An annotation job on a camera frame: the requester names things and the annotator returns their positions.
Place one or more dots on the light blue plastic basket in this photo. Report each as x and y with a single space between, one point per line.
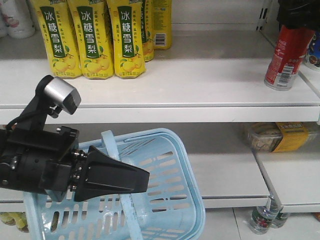
171 209

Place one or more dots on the blue snack cup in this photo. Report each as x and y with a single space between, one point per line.
312 57

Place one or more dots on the clear cookie box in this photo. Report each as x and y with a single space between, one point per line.
280 136

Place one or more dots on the white peach drink bottle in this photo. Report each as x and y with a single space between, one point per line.
17 18

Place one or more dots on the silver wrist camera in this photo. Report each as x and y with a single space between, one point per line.
59 92

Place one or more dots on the white metal shelf unit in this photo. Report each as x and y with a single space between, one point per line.
204 88

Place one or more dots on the red coke aluminium bottle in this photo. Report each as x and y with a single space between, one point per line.
290 50

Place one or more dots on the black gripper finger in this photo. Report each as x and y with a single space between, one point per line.
102 175

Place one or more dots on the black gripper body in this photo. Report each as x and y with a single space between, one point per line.
39 161

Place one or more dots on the yellow pear drink carton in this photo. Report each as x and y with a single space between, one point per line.
60 40

